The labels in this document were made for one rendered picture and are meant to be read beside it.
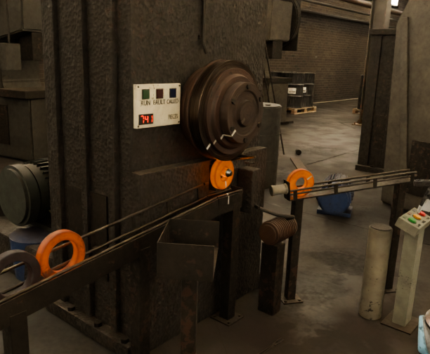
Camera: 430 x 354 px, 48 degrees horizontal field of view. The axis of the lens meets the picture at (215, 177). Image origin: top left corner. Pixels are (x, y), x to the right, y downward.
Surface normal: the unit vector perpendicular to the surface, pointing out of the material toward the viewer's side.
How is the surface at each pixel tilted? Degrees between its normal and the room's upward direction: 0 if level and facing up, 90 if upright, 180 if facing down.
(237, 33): 90
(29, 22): 91
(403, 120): 90
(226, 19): 90
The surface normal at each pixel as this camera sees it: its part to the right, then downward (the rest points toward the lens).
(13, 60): 0.87, 0.15
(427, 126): -0.80, 0.11
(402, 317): -0.64, 0.17
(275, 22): 0.70, 0.22
